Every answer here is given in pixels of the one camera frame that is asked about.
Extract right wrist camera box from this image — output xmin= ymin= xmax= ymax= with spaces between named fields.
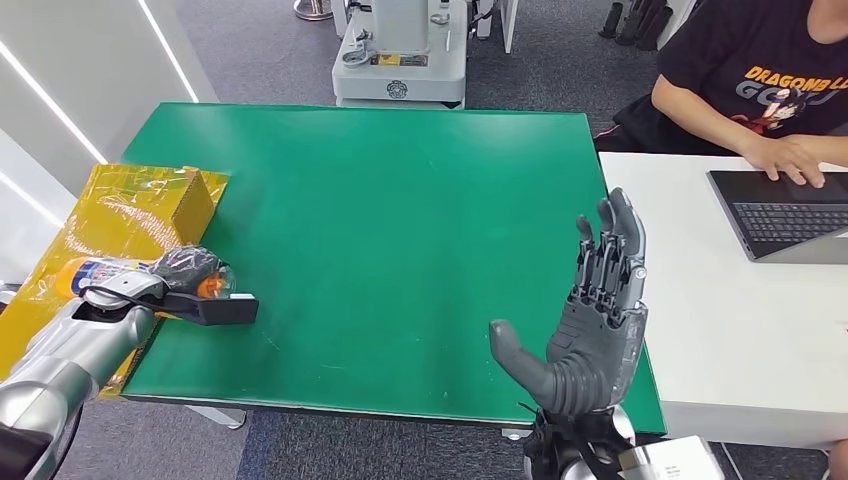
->
xmin=617 ymin=435 xmax=729 ymax=480

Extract green table mat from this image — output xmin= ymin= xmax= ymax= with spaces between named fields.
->
xmin=121 ymin=102 xmax=668 ymax=437

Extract yellow taped cardboard box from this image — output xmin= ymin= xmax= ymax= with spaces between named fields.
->
xmin=0 ymin=163 xmax=231 ymax=401

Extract chrome round stand base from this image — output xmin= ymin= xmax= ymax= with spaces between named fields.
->
xmin=293 ymin=0 xmax=335 ymax=22

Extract white machine base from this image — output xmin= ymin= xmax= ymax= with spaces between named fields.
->
xmin=331 ymin=0 xmax=473 ymax=110

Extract black leaning objects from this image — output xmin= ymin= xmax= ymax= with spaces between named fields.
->
xmin=598 ymin=0 xmax=676 ymax=54

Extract orange labelled bottle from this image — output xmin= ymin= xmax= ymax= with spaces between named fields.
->
xmin=54 ymin=256 xmax=238 ymax=301

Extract person's right hand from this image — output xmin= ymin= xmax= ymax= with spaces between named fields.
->
xmin=743 ymin=135 xmax=828 ymax=189

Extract dark grey laptop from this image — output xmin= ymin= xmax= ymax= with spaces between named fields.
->
xmin=706 ymin=170 xmax=848 ymax=267

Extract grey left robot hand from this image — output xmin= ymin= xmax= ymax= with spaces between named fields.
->
xmin=148 ymin=245 xmax=231 ymax=297

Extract white desk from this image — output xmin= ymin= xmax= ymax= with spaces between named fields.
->
xmin=599 ymin=152 xmax=848 ymax=452

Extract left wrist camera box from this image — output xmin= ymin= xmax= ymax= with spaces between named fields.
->
xmin=162 ymin=291 xmax=260 ymax=328

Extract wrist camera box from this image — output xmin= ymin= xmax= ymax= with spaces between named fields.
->
xmin=162 ymin=291 xmax=260 ymax=328
xmin=617 ymin=435 xmax=729 ymax=480

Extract person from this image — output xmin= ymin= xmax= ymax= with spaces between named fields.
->
xmin=594 ymin=0 xmax=848 ymax=189

